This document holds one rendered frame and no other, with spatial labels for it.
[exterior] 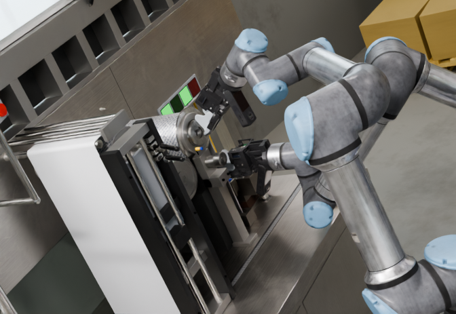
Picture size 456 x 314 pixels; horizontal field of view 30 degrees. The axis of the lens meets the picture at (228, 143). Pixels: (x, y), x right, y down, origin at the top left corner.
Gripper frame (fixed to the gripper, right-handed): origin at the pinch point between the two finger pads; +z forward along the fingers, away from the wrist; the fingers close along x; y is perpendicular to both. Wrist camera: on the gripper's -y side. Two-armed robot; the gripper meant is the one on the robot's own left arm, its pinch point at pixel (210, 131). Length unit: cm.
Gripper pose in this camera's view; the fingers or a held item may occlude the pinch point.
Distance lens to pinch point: 235.0
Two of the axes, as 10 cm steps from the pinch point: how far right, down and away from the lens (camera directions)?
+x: -4.5, 5.2, -7.3
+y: -8.1, -5.8, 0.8
